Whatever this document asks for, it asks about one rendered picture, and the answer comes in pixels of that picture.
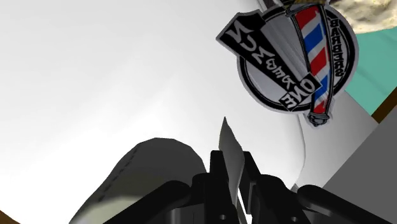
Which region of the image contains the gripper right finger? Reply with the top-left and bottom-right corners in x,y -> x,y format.
238,151 -> 393,224

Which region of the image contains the white cap with round emblem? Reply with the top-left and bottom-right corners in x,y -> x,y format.
0,0 -> 380,224

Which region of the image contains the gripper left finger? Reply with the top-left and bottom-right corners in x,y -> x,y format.
104,150 -> 240,224

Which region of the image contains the beige fluffy thing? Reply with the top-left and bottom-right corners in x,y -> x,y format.
330,0 -> 397,34

